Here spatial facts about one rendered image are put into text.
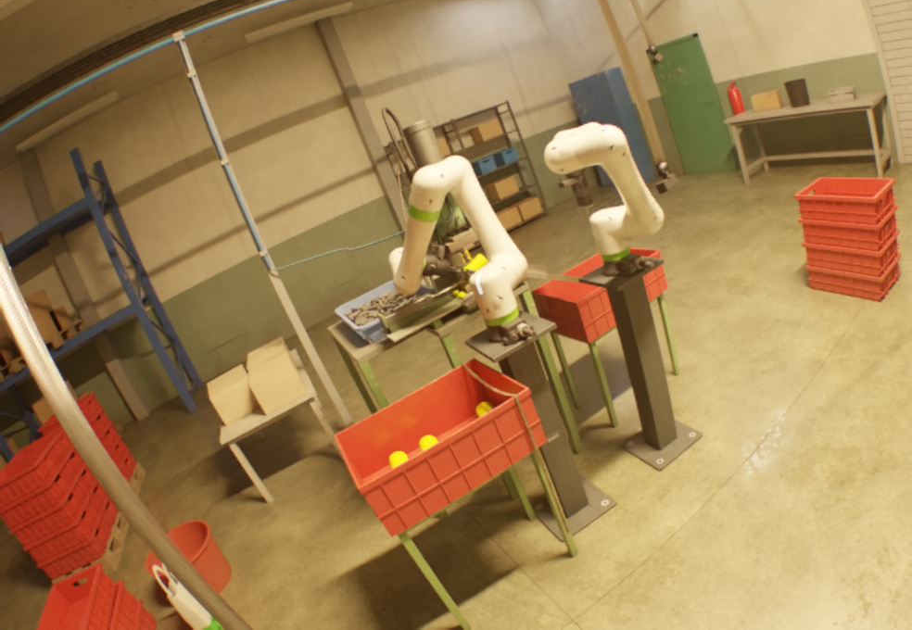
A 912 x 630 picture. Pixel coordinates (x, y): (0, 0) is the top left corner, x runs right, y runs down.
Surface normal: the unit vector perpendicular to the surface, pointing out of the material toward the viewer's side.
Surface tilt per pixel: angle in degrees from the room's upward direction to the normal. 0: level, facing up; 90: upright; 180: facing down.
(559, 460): 90
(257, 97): 90
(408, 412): 90
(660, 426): 90
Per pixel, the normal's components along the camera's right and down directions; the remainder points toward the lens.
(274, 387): 0.41, 0.11
